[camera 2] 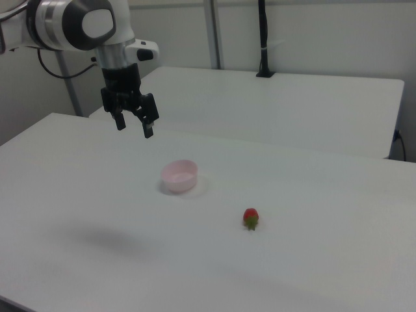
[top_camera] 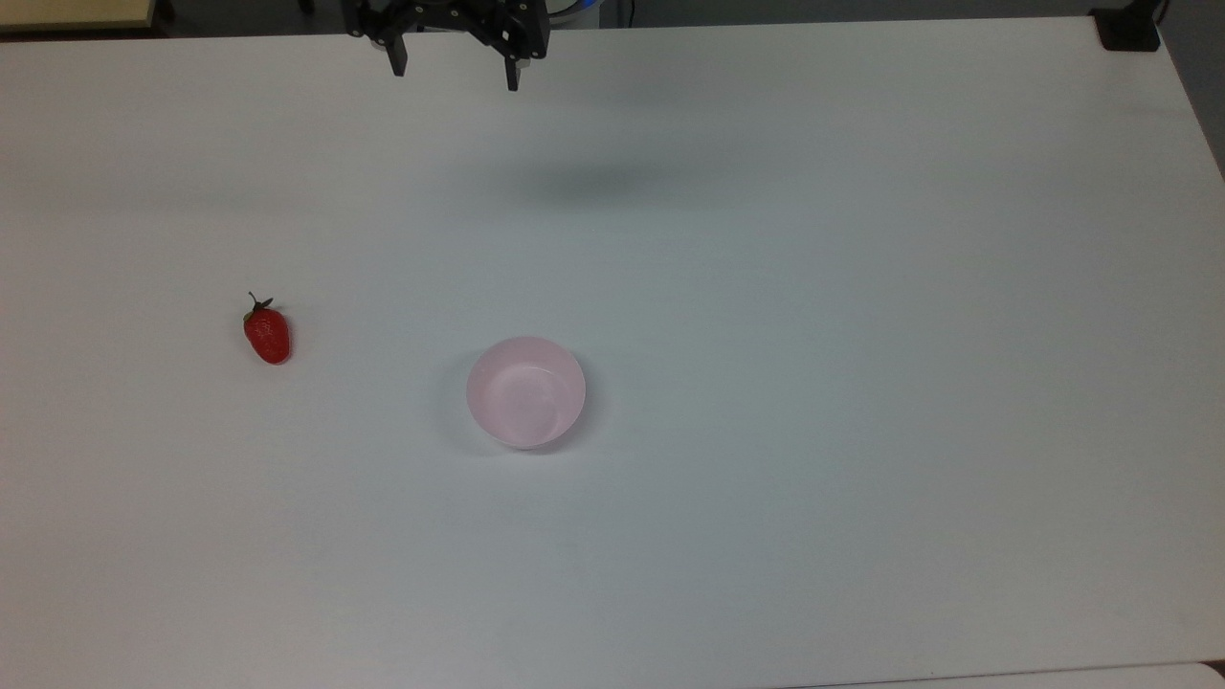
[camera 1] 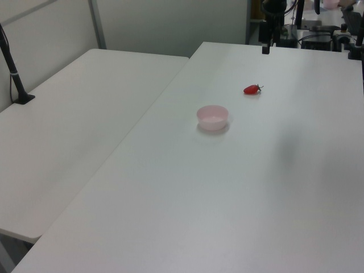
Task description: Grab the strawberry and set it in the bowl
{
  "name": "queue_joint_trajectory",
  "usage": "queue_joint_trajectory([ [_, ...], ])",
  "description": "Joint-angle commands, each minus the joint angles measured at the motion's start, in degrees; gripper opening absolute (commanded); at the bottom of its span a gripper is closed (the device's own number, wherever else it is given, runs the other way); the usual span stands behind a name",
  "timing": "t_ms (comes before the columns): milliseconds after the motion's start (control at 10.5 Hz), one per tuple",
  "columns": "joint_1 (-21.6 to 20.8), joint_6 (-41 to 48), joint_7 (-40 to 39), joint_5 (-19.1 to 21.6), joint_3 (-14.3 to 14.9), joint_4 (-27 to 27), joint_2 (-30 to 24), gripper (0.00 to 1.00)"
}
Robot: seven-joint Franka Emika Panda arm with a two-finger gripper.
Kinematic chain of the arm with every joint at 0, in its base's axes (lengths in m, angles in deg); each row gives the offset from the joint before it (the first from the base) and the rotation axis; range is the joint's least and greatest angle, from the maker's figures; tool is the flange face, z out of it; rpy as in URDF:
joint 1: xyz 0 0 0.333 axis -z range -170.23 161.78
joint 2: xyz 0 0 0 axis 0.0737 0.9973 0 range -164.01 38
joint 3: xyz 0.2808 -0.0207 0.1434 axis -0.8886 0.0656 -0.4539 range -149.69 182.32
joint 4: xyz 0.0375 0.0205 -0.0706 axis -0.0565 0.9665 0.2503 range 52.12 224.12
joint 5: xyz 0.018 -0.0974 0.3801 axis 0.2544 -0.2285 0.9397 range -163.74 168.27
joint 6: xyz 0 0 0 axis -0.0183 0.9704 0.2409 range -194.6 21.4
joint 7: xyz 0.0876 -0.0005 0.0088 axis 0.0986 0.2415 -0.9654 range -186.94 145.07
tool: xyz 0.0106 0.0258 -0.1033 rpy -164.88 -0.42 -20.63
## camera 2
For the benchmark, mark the black camera stand pole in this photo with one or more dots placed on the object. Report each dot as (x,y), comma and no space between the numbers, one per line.
(264,39)

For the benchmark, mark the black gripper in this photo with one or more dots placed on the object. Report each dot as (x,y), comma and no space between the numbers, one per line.
(122,85)

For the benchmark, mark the red toy strawberry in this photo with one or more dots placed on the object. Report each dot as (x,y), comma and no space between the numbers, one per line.
(251,217)

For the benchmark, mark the pink plastic bowl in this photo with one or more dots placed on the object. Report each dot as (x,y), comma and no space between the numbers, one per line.
(179,177)

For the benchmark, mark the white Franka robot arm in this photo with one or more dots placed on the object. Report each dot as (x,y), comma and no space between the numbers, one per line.
(58,26)

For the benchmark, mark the grey metal frame post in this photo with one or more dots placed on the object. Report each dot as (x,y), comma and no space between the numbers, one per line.
(213,32)
(68,83)

